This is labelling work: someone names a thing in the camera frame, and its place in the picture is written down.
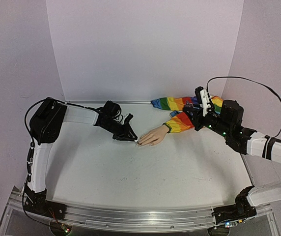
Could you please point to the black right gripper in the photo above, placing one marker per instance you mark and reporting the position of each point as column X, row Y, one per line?
column 199, row 119

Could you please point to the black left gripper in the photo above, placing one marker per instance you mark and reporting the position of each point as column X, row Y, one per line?
column 125, row 135

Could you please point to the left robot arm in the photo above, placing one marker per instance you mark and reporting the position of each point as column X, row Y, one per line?
column 45, row 125

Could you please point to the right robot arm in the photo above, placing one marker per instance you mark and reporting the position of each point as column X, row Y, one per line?
column 228, row 124

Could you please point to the mannequin hand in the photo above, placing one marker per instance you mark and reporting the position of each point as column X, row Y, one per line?
column 154, row 136

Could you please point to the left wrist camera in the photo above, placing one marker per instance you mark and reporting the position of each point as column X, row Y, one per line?
column 127, row 118

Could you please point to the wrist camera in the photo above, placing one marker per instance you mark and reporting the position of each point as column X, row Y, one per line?
column 127, row 118
column 204, row 100

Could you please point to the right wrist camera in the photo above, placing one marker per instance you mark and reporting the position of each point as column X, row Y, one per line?
column 204, row 100

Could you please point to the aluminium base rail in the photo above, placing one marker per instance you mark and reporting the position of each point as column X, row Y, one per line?
column 142, row 221

